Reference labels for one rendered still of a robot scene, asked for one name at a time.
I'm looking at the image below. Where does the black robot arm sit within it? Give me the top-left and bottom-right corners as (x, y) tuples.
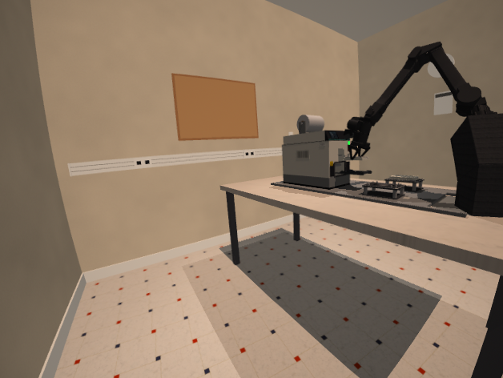
(344, 42), (497, 142)

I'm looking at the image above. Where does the beige cylinder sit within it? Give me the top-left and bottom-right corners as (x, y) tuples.
(297, 115), (324, 133)

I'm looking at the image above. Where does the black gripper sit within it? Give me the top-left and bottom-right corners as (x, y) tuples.
(348, 131), (370, 160)

